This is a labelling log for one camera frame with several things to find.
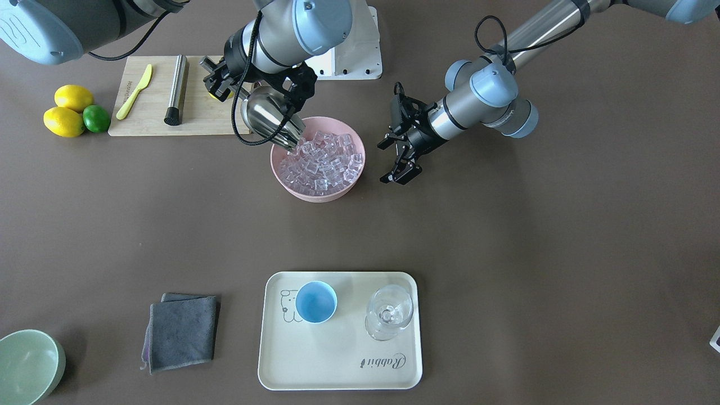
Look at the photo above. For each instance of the cream serving tray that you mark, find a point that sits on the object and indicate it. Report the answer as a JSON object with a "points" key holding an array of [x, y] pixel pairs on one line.
{"points": [[337, 354]]}

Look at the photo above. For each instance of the halved lemon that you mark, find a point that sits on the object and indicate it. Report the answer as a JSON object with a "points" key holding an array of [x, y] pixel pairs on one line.
{"points": [[219, 92]]}

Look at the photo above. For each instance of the yellow plastic knife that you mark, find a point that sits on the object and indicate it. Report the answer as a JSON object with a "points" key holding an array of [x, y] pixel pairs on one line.
{"points": [[143, 83]]}

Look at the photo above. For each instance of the blue plastic cup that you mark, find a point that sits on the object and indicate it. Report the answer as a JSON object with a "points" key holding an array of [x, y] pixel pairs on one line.
{"points": [[316, 301]]}

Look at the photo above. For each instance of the pink bowl of ice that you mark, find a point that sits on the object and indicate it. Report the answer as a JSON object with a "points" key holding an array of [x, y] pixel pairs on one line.
{"points": [[326, 164]]}

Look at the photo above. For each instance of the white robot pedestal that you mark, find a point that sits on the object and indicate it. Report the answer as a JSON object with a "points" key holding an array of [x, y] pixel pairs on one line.
{"points": [[359, 56]]}

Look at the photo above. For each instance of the steel muddler black tip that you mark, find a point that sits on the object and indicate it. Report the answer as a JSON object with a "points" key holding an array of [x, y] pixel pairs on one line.
{"points": [[174, 111]]}

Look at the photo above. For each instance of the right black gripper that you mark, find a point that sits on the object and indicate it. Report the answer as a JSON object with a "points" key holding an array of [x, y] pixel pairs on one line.
{"points": [[234, 63]]}

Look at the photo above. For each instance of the whole yellow lemon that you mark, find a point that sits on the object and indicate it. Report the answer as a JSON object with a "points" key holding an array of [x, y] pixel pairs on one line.
{"points": [[73, 97], [64, 122]]}

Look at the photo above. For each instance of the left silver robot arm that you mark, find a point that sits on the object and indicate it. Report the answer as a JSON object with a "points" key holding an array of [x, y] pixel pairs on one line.
{"points": [[483, 91]]}

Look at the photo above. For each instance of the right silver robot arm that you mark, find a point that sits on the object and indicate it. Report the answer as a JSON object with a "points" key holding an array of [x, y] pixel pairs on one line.
{"points": [[273, 47]]}

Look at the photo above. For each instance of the clear wine glass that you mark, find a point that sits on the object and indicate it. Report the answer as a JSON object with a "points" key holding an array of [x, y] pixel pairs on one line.
{"points": [[389, 311]]}

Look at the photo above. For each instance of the folded grey cloth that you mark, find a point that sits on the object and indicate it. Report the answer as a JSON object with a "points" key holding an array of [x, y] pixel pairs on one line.
{"points": [[181, 332]]}

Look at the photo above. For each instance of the green ceramic bowl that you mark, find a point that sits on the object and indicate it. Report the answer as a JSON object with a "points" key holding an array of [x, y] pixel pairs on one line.
{"points": [[32, 365]]}

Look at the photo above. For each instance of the green lime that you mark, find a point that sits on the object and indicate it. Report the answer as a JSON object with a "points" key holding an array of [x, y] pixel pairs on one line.
{"points": [[96, 119]]}

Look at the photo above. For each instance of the bamboo cutting board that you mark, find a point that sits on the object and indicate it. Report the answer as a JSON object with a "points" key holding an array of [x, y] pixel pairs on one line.
{"points": [[202, 115]]}

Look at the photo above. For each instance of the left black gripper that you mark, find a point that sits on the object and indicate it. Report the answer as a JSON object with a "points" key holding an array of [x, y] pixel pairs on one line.
{"points": [[419, 135]]}

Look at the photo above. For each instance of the metal ice scoop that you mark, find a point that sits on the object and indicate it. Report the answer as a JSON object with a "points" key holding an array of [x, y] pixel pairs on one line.
{"points": [[260, 111]]}

